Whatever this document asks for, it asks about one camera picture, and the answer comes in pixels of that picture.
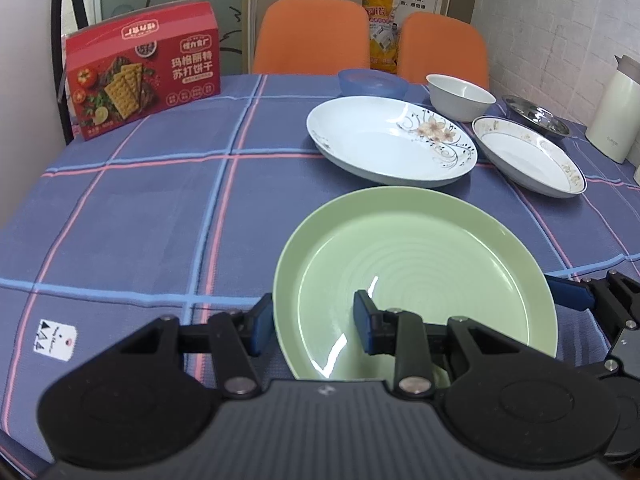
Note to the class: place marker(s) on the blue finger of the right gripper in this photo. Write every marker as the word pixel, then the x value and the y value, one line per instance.
pixel 570 294

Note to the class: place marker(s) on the orange chair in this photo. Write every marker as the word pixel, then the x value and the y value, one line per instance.
pixel 312 37
pixel 431 43

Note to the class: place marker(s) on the white thermos jug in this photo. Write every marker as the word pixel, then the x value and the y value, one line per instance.
pixel 615 125

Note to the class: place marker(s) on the left orange chair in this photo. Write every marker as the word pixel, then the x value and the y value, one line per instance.
pixel 312 37

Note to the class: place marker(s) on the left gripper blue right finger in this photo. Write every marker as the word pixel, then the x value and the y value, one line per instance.
pixel 402 335

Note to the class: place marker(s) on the red cracker box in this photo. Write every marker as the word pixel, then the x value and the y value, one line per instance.
pixel 140 63

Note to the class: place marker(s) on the blue plastic bowl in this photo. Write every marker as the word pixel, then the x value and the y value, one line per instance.
pixel 361 82

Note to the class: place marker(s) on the white cup with lid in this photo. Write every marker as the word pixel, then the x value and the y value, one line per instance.
pixel 637 174

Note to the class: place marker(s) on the large white floral plate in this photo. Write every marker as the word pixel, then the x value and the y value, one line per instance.
pixel 391 142

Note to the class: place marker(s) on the yellow snack bag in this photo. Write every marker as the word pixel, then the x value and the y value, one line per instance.
pixel 383 33

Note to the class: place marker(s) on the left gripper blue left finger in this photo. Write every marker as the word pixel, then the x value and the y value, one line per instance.
pixel 234 339

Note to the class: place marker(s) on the green plate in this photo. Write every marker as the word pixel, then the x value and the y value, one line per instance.
pixel 416 250

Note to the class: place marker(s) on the blue plaid tablecloth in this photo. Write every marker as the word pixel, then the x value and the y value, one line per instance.
pixel 184 213

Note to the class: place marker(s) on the stainless steel bowl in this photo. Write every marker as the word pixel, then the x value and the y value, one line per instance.
pixel 536 117

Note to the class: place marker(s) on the right orange chair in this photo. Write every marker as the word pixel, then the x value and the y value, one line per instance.
pixel 431 43

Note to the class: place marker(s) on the white bowl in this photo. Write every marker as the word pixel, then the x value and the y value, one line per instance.
pixel 458 99

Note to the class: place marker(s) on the white gold-rimmed plate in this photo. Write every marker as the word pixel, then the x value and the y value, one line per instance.
pixel 528 159

